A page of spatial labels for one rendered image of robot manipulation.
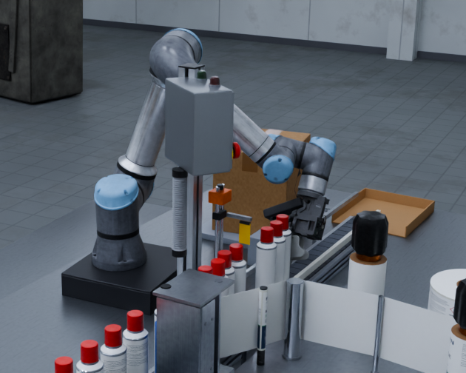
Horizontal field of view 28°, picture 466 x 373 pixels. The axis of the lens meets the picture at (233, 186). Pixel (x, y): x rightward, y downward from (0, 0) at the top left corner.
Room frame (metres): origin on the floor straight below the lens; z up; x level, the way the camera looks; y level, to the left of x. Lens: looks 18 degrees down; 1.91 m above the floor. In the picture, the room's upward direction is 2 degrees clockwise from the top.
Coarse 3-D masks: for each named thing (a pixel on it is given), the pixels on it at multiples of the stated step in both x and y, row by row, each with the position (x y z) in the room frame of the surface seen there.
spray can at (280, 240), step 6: (270, 222) 2.22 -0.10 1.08; (276, 222) 2.22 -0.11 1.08; (282, 222) 2.22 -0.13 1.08; (276, 228) 2.21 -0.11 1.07; (282, 228) 2.22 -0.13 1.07; (276, 234) 2.21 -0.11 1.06; (282, 234) 2.22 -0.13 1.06; (276, 240) 2.20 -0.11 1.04; (282, 240) 2.21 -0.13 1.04; (282, 246) 2.20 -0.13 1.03; (282, 252) 2.20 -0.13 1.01; (276, 258) 2.20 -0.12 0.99; (282, 258) 2.21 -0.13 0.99; (276, 264) 2.20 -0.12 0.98; (282, 264) 2.21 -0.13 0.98; (276, 270) 2.20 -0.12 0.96; (282, 270) 2.21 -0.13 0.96; (276, 276) 2.20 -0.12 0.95; (282, 276) 2.21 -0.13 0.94; (276, 282) 2.20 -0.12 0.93
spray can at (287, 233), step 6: (276, 216) 2.27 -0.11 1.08; (282, 216) 2.27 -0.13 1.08; (288, 234) 2.26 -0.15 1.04; (288, 240) 2.26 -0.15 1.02; (288, 246) 2.26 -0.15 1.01; (288, 252) 2.26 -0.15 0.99; (288, 258) 2.26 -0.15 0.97; (288, 264) 2.26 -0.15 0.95; (288, 270) 2.26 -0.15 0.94; (288, 276) 2.26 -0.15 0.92
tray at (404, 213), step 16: (368, 192) 3.17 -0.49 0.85; (384, 192) 3.14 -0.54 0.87; (352, 208) 3.06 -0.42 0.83; (368, 208) 3.06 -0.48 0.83; (384, 208) 3.07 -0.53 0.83; (400, 208) 3.07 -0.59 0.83; (416, 208) 3.07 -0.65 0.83; (432, 208) 3.04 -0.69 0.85; (400, 224) 2.91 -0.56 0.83; (416, 224) 2.89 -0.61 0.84
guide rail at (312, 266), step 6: (378, 210) 2.81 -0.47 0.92; (348, 234) 2.59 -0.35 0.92; (342, 240) 2.54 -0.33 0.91; (348, 240) 2.58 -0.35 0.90; (336, 246) 2.49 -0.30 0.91; (324, 252) 2.44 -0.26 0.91; (330, 252) 2.46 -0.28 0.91; (318, 258) 2.40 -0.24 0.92; (324, 258) 2.42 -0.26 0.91; (312, 264) 2.35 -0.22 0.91; (318, 264) 2.38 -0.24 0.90; (306, 270) 2.31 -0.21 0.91; (312, 270) 2.35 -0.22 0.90; (294, 276) 2.27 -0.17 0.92; (300, 276) 2.28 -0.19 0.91; (306, 276) 2.31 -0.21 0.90
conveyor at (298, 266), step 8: (344, 224) 2.77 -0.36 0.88; (352, 224) 2.77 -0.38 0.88; (336, 232) 2.69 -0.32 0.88; (344, 232) 2.70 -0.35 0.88; (328, 240) 2.63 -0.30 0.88; (336, 240) 2.63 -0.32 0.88; (312, 248) 2.56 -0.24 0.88; (320, 248) 2.56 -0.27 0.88; (328, 248) 2.56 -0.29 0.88; (344, 248) 2.57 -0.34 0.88; (312, 256) 2.50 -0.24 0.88; (336, 256) 2.51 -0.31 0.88; (296, 264) 2.43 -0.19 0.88; (304, 264) 2.44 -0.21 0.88; (296, 272) 2.38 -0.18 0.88; (312, 272) 2.38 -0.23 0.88
